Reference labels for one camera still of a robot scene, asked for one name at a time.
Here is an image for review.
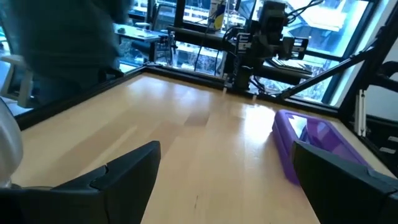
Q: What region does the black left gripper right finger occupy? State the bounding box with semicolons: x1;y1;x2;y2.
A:
291;139;398;224

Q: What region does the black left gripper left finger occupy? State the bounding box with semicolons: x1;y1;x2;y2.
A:
0;140;162;224

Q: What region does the purple plastic supply box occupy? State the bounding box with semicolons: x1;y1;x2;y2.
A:
272;108;373;186

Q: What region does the white shade silver table lamp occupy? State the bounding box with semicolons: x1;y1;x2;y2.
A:
0;98;24;189

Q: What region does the navy and white office chair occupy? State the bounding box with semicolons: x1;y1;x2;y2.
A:
0;0;133;108

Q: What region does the grey desk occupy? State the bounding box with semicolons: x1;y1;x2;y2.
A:
113;23;162;62

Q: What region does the silver frame bracket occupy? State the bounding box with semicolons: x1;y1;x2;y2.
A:
356;89;367;138

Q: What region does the black aluminium table frame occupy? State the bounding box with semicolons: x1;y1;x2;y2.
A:
14;0;398;180

